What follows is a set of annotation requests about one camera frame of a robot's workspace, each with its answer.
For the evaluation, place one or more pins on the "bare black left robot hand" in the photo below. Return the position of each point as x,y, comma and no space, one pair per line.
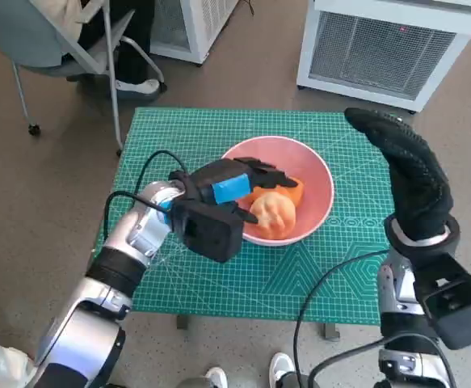
219,178

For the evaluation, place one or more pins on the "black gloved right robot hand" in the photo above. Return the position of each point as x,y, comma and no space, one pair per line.
417,186

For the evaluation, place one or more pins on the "round toy bread bun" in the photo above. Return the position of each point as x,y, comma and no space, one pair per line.
275,214

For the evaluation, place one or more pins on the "long orange toy bread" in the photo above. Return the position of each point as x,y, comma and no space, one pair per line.
297,194

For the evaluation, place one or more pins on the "pink bowl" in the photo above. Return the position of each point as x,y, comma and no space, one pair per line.
316,174

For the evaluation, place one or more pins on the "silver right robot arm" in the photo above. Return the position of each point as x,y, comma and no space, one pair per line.
400,283

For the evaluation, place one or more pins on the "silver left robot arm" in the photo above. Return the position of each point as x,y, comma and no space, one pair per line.
81,335

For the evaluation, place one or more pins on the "green cutting mat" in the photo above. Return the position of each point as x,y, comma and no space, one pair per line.
219,133

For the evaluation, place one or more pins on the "white machine with wide mesh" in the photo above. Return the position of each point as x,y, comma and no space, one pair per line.
380,48

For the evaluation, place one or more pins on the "seated person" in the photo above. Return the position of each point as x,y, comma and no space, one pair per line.
134,52

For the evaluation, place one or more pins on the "white machine with narrow mesh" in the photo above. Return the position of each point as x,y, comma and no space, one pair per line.
203,24

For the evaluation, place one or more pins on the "standing person's feet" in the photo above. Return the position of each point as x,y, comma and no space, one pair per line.
280,363

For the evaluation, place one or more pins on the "grey-green office chair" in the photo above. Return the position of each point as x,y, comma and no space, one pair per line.
37,40

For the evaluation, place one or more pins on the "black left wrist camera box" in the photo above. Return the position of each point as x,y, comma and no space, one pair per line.
211,234

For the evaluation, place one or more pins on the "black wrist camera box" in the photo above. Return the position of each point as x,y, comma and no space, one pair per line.
211,234
457,303

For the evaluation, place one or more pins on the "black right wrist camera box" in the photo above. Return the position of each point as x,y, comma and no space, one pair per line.
457,303

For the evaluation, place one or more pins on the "grey metal table bracket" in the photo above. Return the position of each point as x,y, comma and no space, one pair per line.
330,331
183,322

